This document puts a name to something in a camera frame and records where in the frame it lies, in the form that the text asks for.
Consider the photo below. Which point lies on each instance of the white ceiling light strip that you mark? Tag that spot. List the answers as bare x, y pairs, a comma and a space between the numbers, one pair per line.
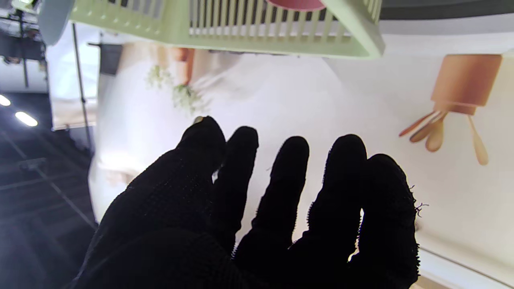
4, 100
26, 119

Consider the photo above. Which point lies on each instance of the pink plastic mug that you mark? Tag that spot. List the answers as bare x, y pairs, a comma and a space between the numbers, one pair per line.
297, 4

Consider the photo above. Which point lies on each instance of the black backdrop stand pole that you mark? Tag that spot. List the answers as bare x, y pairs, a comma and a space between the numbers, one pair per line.
82, 88

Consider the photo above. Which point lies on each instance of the grey round plate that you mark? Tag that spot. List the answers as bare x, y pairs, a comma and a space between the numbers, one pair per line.
54, 20

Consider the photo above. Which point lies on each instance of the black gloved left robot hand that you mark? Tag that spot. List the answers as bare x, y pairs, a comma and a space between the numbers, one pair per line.
241, 233

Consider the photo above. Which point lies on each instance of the printed kitchen backdrop banner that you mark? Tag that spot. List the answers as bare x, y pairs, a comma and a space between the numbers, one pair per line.
301, 100

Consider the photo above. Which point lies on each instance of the green plastic dish rack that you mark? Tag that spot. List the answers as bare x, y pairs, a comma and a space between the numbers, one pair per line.
241, 28

